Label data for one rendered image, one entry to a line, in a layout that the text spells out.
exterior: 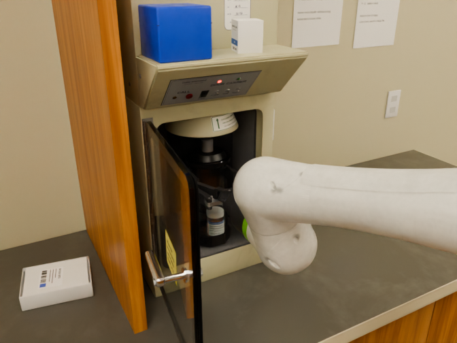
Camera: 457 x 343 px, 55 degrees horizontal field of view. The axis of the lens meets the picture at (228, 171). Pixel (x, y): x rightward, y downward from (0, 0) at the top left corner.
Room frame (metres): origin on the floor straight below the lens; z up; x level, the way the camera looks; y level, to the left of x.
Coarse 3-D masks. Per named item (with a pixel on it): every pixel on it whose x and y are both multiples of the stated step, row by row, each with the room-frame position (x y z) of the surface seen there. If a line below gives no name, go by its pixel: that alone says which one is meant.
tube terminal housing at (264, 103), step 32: (128, 0) 0.86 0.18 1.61; (160, 0) 0.87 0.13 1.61; (192, 0) 0.90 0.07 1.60; (256, 0) 0.97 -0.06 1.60; (128, 32) 0.87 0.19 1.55; (224, 32) 0.93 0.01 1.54; (128, 64) 0.89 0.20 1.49; (128, 96) 0.91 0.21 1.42; (256, 96) 0.97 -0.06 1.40; (128, 128) 0.93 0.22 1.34; (256, 128) 1.00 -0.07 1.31; (224, 256) 0.93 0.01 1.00; (256, 256) 0.98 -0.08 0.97
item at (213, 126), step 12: (180, 120) 0.95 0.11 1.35; (192, 120) 0.94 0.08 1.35; (204, 120) 0.94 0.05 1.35; (216, 120) 0.95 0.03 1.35; (228, 120) 0.97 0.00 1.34; (180, 132) 0.94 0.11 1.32; (192, 132) 0.93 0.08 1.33; (204, 132) 0.93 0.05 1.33; (216, 132) 0.94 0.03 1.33; (228, 132) 0.96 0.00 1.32
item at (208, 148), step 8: (208, 144) 0.98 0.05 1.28; (192, 152) 0.98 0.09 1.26; (200, 152) 0.98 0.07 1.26; (208, 152) 0.98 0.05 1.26; (216, 152) 0.98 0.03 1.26; (224, 152) 0.99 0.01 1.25; (192, 160) 0.96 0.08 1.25; (200, 160) 0.95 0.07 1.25; (208, 160) 0.95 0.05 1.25; (216, 160) 0.95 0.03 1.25
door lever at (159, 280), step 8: (152, 256) 0.63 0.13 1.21; (152, 264) 0.61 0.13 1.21; (152, 272) 0.59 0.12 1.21; (160, 272) 0.58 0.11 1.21; (184, 272) 0.58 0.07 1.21; (152, 280) 0.57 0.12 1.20; (160, 280) 0.57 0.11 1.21; (168, 280) 0.57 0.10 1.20; (176, 280) 0.58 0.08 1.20; (184, 280) 0.58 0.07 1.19
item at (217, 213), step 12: (228, 156) 0.99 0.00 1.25; (192, 168) 0.96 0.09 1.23; (204, 168) 0.94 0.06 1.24; (216, 168) 0.95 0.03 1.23; (204, 180) 0.94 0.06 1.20; (216, 180) 0.95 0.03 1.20; (204, 216) 0.94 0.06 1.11; (216, 216) 0.94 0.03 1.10; (204, 228) 0.94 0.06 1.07; (216, 228) 0.94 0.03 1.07
